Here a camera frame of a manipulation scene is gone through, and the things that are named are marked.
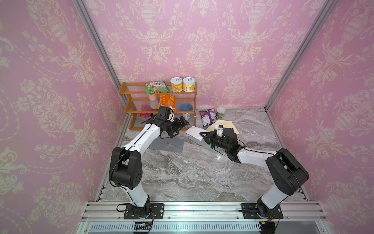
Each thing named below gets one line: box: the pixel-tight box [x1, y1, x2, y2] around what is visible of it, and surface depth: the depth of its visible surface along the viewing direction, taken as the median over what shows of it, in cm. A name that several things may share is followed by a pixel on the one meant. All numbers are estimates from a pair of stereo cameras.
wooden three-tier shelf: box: [118, 81, 198, 131], surface depth 101 cm
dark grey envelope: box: [150, 136, 185, 154], surface depth 101 cm
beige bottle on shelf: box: [148, 93, 159, 110], surface depth 97 cm
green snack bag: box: [145, 80, 170, 96], surface depth 91 cm
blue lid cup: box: [179, 102, 194, 112], surface depth 108 cm
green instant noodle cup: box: [216, 106, 226, 120], surface depth 115 cm
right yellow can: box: [182, 77, 196, 93], surface depth 91 cm
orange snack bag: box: [156, 94, 177, 112], surface depth 102 cm
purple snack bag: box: [199, 108, 219, 128], surface depth 115 cm
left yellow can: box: [170, 77, 183, 93], surface depth 91 cm
